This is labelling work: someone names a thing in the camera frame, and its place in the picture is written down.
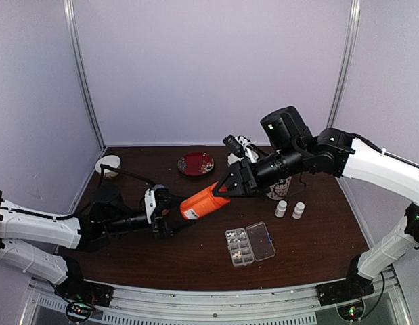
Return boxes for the orange pill bottle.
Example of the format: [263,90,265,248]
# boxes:
[180,183,231,220]

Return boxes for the small white bottle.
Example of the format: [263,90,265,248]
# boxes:
[274,200,288,218]
[292,202,305,219]

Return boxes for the clear plastic pill organizer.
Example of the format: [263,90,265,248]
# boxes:
[225,221,276,267]

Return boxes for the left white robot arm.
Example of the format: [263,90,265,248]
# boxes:
[0,183,196,301]

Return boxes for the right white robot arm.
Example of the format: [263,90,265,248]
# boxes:
[212,106,419,299]

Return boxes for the white pills in organizer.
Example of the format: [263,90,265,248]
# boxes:
[225,229,246,243]

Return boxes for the cream pills in organizer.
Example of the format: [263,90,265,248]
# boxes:
[231,251,242,263]

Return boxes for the white scalloped bowl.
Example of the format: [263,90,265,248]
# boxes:
[227,153,241,166]

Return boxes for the red floral plate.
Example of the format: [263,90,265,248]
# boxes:
[177,152,215,177]

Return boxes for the floral mug yellow inside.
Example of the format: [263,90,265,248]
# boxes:
[265,177,292,200]

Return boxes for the white ceramic rice bowl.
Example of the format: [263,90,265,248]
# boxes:
[94,155,122,179]

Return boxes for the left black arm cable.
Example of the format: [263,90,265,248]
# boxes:
[0,164,156,221]

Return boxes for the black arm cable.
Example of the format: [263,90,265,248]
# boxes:
[0,164,156,221]
[351,133,419,170]

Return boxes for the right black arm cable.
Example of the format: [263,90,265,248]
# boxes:
[351,133,419,170]

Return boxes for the front aluminium rail base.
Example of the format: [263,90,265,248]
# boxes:
[24,263,412,325]

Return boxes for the right aluminium frame post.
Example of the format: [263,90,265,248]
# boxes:
[318,0,361,152]

